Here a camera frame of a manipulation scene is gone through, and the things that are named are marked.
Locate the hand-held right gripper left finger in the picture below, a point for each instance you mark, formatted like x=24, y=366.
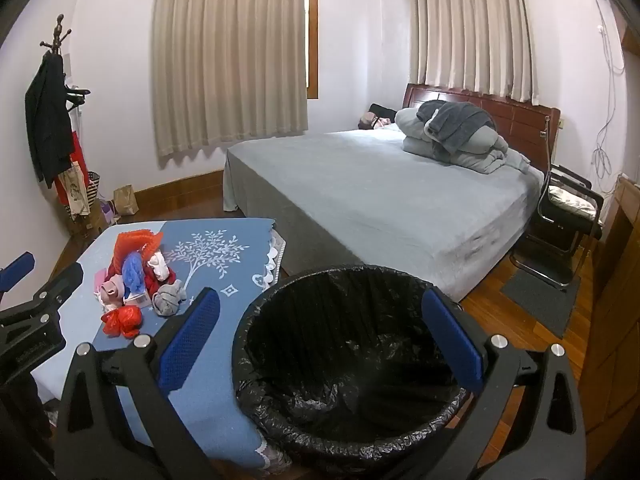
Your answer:
x=190, y=342

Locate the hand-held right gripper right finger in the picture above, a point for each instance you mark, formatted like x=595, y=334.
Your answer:
x=452, y=342

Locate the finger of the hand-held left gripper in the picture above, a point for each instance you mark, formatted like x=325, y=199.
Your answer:
x=60, y=285
x=17, y=272

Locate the grey balled sock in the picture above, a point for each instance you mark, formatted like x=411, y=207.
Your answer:
x=167, y=302

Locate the small white card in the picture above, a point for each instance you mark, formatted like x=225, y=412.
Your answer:
x=137, y=300

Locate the red plastic bag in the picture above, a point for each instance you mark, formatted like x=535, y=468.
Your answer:
x=124, y=321

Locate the blue foam net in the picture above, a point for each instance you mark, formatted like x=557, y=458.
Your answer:
x=133, y=272

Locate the orange foam net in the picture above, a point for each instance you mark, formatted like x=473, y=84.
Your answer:
x=127, y=247

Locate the white tissue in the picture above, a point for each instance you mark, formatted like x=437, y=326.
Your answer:
x=159, y=265

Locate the bin with black liner bag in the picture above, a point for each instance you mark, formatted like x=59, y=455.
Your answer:
x=350, y=345

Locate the cardboard box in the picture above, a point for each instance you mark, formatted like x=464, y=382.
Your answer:
x=85, y=225

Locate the blue printed tablecloth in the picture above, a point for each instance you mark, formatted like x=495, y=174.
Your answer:
x=220, y=260

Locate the small purple item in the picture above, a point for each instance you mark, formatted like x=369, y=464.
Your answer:
x=107, y=210

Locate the beige printed tote bag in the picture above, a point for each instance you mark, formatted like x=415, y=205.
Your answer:
x=75, y=192

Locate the grey floor mat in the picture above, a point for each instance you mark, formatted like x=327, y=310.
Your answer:
x=540, y=305

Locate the striped bag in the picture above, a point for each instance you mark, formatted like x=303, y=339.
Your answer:
x=94, y=187

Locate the brown paper bag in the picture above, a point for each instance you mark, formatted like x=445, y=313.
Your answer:
x=126, y=200

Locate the white lace table cover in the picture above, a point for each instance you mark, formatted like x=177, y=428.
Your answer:
x=274, y=260

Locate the black metal chair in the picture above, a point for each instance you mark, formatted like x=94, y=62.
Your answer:
x=550, y=232

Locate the black coat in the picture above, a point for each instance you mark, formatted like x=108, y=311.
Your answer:
x=47, y=120

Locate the wooden cabinet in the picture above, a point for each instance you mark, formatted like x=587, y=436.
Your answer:
x=615, y=310

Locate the bed with grey sheet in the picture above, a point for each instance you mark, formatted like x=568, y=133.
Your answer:
x=375, y=195

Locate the patterned seat cushion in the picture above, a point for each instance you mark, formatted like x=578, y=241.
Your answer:
x=567, y=199

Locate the folded light grey blanket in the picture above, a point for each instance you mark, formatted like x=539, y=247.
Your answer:
x=480, y=156

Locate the dark grey towel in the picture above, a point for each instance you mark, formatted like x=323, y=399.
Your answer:
x=460, y=120

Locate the dark item on bed corner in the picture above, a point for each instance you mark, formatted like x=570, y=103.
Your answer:
x=385, y=121

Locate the wooden bed headboard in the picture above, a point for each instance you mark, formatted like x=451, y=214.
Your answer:
x=520, y=120

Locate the wooden coat rack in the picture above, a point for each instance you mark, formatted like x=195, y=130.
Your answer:
x=59, y=27

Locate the wide beige curtain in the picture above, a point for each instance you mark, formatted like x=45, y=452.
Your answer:
x=225, y=60

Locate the narrow beige curtain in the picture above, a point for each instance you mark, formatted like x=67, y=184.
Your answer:
x=465, y=35

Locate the wooden window frame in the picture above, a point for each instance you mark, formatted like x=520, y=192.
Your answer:
x=312, y=35

